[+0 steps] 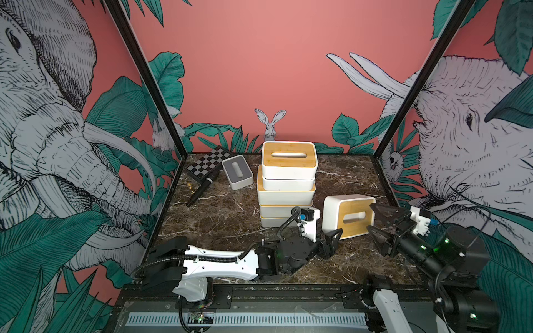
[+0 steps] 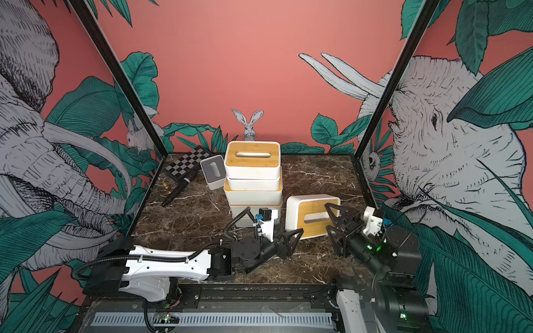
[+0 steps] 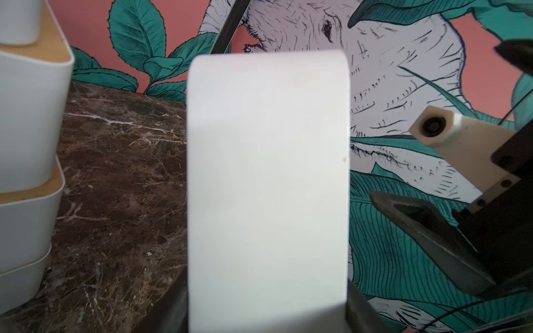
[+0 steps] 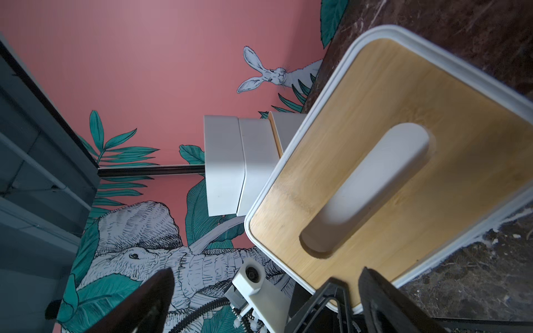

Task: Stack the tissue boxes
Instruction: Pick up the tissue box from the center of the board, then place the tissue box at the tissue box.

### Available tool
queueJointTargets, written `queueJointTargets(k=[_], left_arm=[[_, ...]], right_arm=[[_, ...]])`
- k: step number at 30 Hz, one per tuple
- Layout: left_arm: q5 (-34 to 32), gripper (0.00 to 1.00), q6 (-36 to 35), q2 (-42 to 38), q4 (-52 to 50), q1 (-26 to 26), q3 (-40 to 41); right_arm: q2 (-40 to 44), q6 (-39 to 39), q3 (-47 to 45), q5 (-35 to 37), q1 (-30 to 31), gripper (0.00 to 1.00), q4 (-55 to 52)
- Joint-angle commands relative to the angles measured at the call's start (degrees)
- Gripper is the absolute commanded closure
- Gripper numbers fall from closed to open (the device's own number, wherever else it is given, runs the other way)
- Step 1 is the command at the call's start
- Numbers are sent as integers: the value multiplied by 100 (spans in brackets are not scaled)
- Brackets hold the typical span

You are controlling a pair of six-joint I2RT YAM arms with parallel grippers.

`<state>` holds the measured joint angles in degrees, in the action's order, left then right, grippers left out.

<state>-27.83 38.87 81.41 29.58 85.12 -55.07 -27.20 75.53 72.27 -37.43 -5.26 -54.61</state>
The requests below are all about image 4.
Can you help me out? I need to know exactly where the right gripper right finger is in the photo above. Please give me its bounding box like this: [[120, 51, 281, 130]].
[[358, 268, 446, 333]]

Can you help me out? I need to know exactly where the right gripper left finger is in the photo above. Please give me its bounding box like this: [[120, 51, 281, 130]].
[[87, 268, 175, 332]]

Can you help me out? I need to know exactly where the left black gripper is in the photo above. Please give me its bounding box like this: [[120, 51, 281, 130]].
[[285, 277, 354, 332]]

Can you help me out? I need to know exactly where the small bamboo lid tissue box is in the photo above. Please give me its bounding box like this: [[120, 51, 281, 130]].
[[244, 24, 532, 313]]

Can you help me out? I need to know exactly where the grey lid tissue box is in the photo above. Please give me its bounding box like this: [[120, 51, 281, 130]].
[[237, 119, 280, 216]]

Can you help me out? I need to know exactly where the edge bamboo tissue box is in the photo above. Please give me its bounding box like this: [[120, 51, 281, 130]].
[[203, 116, 245, 216]]

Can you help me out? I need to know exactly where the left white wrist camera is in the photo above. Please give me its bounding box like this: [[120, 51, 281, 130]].
[[224, 258, 290, 332]]

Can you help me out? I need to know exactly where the left black frame post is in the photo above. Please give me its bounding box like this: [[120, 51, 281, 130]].
[[1, 36, 205, 178]]

